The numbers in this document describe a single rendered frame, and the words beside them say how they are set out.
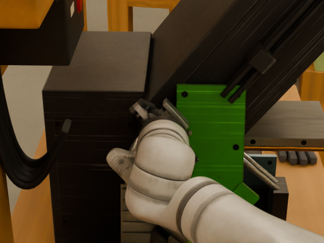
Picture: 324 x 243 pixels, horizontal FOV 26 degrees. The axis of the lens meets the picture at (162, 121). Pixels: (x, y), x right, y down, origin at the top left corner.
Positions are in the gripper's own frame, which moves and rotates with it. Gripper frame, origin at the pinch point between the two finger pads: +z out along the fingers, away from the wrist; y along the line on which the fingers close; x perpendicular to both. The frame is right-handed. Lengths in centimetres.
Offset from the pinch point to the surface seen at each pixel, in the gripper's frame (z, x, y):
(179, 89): 2.7, -5.3, 2.3
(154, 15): 429, 19, 7
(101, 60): 20.9, 4.0, 14.4
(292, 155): 48, -9, -33
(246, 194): 2.6, -1.4, -18.5
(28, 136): 241, 97, 9
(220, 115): 2.8, -7.3, -5.5
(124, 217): 5.0, 17.5, -8.0
